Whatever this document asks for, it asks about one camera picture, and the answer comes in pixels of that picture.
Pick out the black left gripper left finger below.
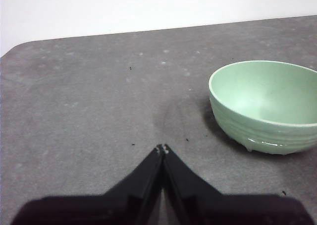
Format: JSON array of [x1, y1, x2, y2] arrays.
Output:
[[11, 144, 164, 225]]

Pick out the green ribbed bowl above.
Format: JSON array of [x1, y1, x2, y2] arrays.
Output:
[[208, 59, 317, 156]]

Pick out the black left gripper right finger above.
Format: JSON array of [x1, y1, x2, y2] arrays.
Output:
[[162, 143, 316, 225]]

